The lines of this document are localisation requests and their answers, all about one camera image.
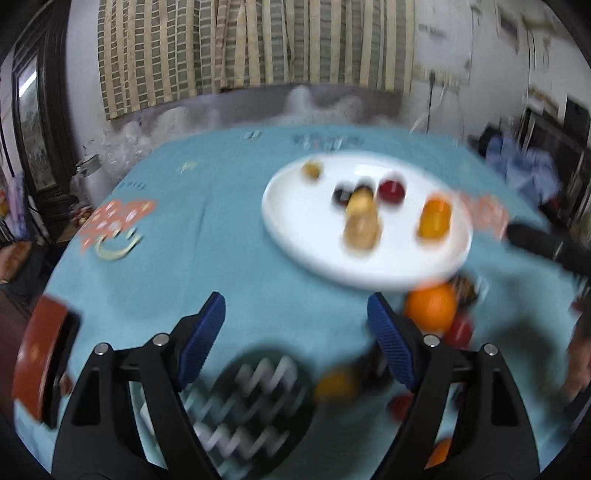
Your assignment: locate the dark framed painting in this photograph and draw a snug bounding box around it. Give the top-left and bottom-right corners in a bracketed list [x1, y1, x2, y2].
[11, 28, 77, 195]

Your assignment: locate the white wall socket strip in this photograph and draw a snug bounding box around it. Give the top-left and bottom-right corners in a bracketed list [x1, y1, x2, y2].
[427, 69, 462, 89]

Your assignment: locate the orange tangerine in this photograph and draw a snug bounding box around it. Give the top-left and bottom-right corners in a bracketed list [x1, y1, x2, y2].
[404, 282, 458, 334]
[425, 438, 453, 469]
[418, 198, 453, 241]
[314, 369, 361, 403]

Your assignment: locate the white kettle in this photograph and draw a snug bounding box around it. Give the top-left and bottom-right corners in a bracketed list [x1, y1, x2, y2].
[74, 154, 112, 204]

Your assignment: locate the white wall box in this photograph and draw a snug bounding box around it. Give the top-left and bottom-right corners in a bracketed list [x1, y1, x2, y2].
[496, 4, 520, 38]

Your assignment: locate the wooden chair back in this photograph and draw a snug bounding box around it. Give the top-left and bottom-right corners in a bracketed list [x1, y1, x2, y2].
[13, 295, 83, 428]

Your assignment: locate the wrinkled dark fruit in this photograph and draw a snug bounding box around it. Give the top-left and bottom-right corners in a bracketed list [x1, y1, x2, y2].
[450, 274, 478, 308]

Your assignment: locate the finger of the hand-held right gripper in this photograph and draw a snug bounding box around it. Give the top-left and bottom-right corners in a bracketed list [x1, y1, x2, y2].
[505, 222, 591, 278]

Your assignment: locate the white cable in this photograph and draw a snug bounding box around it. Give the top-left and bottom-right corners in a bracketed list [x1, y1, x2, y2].
[410, 85, 446, 134]

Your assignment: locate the white round plate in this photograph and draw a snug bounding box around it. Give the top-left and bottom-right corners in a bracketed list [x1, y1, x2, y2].
[261, 150, 474, 292]

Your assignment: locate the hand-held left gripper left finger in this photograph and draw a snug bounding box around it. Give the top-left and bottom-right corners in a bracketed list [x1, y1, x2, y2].
[51, 291, 227, 480]

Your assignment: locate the blue clothes pile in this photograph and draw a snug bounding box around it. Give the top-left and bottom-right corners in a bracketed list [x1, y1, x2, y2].
[480, 124, 564, 204]

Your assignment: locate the checked curtain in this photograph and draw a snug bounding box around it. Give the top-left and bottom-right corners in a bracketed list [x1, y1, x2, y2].
[97, 0, 416, 121]

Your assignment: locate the blue printed tablecloth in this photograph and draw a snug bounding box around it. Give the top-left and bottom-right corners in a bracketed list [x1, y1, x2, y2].
[14, 124, 583, 480]

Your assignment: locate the person's right forearm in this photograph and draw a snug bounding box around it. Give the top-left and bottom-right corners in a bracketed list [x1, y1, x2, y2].
[566, 318, 591, 407]

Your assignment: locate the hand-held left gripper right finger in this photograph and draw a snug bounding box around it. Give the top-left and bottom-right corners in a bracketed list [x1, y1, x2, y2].
[367, 292, 542, 480]

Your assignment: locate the red plum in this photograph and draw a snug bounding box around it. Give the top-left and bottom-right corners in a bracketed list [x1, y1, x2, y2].
[379, 179, 407, 204]
[387, 394, 416, 423]
[443, 314, 475, 349]

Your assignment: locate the black monitor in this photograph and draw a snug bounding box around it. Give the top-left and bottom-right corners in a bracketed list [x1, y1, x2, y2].
[529, 111, 591, 195]

